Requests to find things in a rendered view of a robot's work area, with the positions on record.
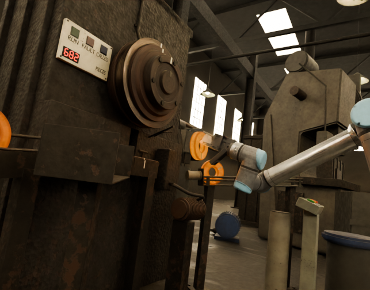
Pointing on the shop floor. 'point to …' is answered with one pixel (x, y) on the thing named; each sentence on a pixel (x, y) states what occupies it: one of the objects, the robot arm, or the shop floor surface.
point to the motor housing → (182, 241)
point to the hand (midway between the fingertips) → (199, 142)
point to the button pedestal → (309, 243)
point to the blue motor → (227, 226)
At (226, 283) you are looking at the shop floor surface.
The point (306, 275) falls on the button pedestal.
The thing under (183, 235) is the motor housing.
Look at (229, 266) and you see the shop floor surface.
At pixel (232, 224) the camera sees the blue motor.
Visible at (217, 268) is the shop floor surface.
